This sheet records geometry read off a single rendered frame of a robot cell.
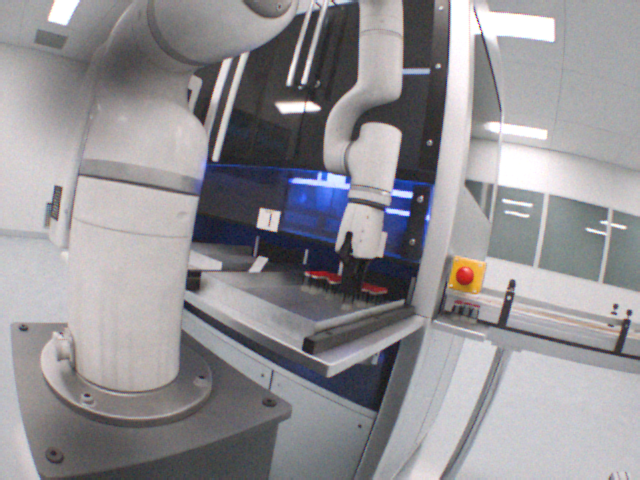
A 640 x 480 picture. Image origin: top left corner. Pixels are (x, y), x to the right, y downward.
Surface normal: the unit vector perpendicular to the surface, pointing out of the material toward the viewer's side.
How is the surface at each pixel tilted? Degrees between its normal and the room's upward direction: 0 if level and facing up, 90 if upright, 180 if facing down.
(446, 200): 90
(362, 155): 90
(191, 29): 154
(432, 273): 90
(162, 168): 89
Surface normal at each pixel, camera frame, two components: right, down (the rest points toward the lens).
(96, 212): 0.02, 0.06
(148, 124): 0.47, -0.01
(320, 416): -0.56, -0.07
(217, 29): 0.08, 0.94
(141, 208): 0.62, 0.16
